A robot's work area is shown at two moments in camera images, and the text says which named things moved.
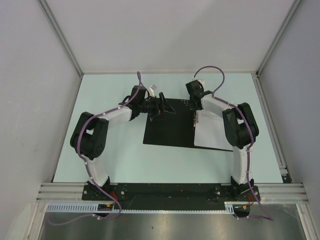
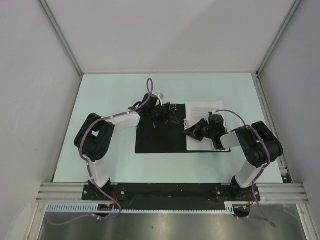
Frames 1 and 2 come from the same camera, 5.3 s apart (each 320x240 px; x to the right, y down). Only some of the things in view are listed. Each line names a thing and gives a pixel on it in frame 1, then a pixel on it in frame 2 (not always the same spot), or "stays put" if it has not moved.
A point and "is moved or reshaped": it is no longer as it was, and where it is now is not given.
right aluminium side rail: (285, 176) stays put
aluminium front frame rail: (289, 193) stays put
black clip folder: (174, 129) is moved or reshaped
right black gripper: (192, 106) to (194, 131)
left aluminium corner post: (45, 6) stays put
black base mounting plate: (141, 197) stays put
